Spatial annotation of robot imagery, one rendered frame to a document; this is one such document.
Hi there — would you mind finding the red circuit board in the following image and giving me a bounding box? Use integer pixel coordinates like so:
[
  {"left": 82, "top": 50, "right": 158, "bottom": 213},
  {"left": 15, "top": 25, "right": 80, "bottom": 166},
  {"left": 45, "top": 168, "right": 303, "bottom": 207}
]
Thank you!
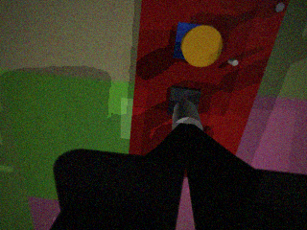
[{"left": 129, "top": 0, "right": 290, "bottom": 155}]

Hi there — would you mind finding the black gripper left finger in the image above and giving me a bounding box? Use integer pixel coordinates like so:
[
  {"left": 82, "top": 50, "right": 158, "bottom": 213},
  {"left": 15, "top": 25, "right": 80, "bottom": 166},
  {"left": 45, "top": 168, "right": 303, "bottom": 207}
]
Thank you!
[{"left": 53, "top": 123, "right": 189, "bottom": 230}]

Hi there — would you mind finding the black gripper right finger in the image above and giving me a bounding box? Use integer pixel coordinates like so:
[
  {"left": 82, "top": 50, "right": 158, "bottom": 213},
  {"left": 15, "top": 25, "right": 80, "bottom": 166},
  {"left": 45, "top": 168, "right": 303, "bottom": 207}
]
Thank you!
[{"left": 185, "top": 124, "right": 307, "bottom": 230}]

